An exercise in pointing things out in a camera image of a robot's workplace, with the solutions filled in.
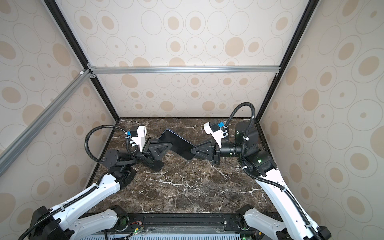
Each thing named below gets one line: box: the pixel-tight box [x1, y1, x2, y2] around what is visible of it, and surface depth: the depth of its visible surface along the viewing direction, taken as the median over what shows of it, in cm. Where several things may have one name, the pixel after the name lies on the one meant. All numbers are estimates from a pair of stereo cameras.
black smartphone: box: [157, 129, 196, 160], surface depth 53 cm
